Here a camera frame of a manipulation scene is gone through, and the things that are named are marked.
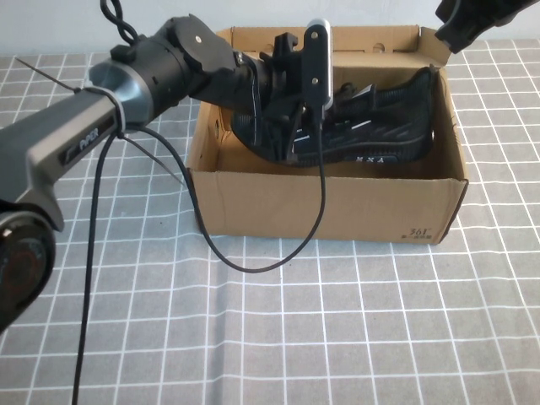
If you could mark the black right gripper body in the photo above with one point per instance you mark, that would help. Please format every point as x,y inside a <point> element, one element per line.
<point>476,21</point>

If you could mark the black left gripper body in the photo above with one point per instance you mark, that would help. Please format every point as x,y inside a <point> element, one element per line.
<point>278,76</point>

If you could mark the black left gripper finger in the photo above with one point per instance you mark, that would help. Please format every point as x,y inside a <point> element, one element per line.
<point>272,141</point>
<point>296,135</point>

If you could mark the black knit sneaker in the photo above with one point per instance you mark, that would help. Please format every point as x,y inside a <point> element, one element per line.
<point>388,122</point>

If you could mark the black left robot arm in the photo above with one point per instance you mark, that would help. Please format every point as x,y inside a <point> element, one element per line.
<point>63,143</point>

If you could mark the brown cardboard shoe box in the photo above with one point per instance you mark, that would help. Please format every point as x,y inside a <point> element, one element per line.
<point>358,206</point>

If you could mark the thin black zip tie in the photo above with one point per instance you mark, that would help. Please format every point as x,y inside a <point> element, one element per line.
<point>160,164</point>
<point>50,78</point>

